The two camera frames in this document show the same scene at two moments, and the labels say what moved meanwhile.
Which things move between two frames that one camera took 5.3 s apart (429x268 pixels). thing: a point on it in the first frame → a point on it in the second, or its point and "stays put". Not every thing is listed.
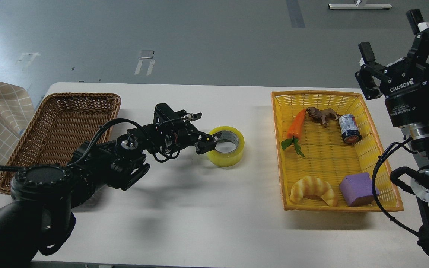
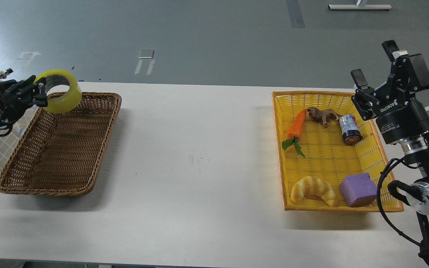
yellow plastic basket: [327, 145] stays put
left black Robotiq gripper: [176, 134] → [8, 96]
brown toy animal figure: [325, 115] stays put
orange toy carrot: [294, 131] stays put
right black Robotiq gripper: [412, 98] → [401, 117]
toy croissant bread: [313, 185] stays put
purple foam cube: [356, 189] stays put
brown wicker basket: [64, 124] stays put
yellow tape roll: [228, 134] → [64, 102]
